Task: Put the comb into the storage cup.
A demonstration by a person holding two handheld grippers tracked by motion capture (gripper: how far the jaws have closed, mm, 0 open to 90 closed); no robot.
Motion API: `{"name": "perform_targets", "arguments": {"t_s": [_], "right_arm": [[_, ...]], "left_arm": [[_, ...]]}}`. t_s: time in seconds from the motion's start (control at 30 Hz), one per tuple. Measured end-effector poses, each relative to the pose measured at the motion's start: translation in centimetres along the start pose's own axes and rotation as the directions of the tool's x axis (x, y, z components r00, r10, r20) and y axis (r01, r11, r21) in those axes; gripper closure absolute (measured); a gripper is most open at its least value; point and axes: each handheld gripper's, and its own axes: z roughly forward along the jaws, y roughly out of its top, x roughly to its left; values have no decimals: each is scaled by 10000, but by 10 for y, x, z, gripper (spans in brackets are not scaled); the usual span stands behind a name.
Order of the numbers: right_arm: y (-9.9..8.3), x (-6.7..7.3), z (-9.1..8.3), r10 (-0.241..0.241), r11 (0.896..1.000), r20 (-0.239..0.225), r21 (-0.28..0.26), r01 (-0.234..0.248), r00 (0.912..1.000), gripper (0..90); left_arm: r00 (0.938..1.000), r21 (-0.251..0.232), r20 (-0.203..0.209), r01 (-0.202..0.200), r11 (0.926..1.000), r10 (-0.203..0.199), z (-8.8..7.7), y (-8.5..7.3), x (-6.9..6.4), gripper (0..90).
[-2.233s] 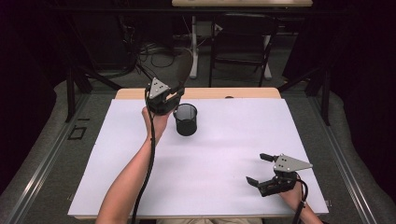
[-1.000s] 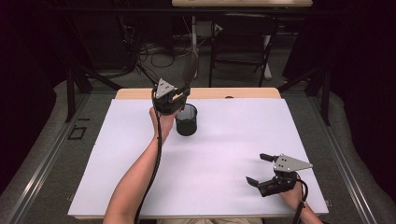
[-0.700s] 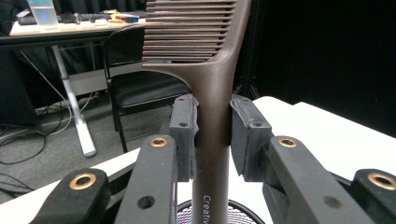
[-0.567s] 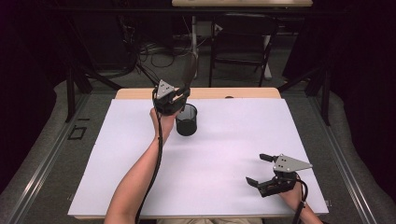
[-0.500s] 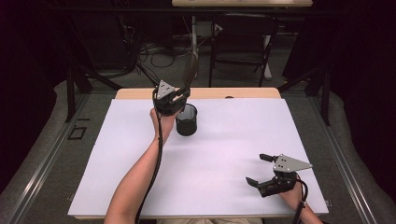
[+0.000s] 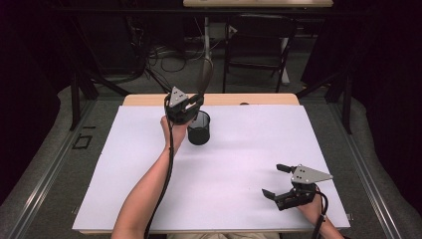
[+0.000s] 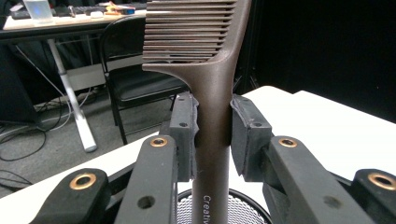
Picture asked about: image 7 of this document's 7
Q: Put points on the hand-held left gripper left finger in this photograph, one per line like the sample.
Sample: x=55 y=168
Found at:
x=183 y=140

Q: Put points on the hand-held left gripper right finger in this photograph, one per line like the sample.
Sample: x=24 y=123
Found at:
x=249 y=140

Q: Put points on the dark brown comb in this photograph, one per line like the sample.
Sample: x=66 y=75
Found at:
x=214 y=93

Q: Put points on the black mesh pen cup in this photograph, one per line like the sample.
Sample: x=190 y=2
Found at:
x=243 y=211

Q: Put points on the black folding chair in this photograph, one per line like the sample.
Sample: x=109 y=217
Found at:
x=140 y=84

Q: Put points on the white table cover sheet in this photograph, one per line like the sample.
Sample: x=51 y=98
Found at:
x=327 y=130

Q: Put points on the beige desk with white legs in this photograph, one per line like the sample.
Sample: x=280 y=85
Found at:
x=73 y=102

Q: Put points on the orange and blue desk item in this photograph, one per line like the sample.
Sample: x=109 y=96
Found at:
x=118 y=9

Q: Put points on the translucent plastic box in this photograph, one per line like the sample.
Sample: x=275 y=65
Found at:
x=37 y=11

